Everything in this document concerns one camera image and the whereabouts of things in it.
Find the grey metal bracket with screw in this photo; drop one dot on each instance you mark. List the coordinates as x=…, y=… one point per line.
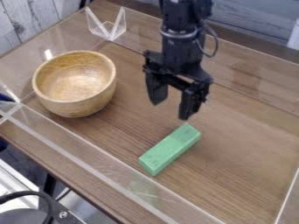
x=62, y=215

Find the clear acrylic tray walls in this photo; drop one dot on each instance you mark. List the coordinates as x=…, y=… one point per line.
x=230, y=180

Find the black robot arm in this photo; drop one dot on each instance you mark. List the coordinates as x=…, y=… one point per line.
x=185, y=18

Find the white object at right edge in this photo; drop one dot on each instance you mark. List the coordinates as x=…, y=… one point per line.
x=294, y=37

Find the black table leg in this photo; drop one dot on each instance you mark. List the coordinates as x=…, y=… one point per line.
x=50, y=184

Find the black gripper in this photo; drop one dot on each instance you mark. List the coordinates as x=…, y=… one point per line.
x=175, y=67

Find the green rectangular block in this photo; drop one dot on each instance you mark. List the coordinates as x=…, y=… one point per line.
x=169, y=149

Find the brown wooden bowl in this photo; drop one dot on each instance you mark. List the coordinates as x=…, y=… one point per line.
x=75, y=83

